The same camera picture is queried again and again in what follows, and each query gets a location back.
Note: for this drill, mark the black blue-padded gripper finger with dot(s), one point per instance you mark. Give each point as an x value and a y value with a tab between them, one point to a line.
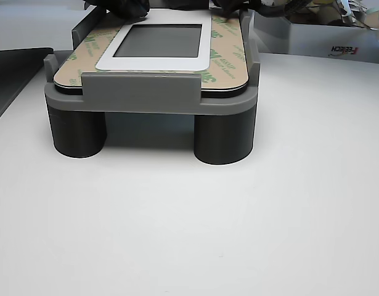
127	7
229	5

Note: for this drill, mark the grey tape dispenser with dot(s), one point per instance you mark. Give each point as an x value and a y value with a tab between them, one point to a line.
140	101

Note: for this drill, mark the pile of peeled film scraps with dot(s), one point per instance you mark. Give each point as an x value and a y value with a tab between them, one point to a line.
324	9

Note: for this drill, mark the flat panel with white-framed screen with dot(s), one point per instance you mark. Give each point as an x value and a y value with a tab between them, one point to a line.
158	40

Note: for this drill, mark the white cardboard box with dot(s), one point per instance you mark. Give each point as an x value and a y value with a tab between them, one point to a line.
315	40

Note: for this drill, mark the black tray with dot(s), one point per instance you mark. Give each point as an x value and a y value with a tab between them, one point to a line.
10	77

